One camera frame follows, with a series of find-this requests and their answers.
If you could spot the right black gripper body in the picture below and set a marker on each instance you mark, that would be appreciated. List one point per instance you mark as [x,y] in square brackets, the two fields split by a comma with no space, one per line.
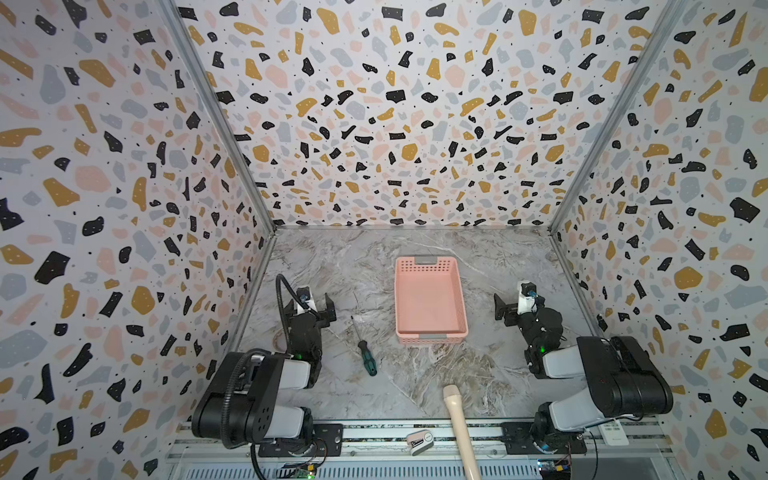
[514,312]

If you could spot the green black handle screwdriver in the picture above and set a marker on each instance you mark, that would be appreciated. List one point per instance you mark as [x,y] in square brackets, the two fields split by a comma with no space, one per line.
[369,362]

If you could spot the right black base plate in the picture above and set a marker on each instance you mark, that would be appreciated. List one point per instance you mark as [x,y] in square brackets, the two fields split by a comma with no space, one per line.
[530,438]

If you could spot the wrist white camera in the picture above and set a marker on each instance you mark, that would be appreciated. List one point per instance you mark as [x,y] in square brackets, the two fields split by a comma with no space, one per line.
[527,298]
[305,295]

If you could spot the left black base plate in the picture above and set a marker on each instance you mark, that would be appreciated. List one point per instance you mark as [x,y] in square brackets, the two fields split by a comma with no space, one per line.
[325,440]

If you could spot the white remote control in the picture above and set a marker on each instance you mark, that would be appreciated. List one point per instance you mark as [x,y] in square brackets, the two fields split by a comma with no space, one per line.
[613,434]

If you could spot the pink plastic bin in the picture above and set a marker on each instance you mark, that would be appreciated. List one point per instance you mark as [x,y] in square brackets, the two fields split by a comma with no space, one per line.
[429,303]

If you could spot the aluminium front rail frame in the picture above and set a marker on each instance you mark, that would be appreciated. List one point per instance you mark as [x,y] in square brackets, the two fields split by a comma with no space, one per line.
[377,449]

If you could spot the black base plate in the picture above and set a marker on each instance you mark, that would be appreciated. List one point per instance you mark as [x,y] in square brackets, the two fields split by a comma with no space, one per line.
[325,440]
[530,438]

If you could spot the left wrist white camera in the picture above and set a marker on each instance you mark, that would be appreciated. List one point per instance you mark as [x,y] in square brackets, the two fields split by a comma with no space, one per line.
[305,295]

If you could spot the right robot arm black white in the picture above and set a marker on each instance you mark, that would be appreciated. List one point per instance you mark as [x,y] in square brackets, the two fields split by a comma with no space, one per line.
[621,380]

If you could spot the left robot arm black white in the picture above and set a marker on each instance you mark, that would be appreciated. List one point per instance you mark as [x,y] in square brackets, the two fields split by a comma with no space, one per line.
[240,405]

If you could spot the small white pink clip device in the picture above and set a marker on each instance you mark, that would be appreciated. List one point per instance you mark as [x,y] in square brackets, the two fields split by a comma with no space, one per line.
[419,442]

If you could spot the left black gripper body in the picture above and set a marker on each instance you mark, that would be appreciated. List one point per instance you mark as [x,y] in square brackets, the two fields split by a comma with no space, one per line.
[318,310]

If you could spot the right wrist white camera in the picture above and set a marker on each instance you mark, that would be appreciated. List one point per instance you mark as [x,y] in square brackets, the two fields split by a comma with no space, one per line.
[527,298]

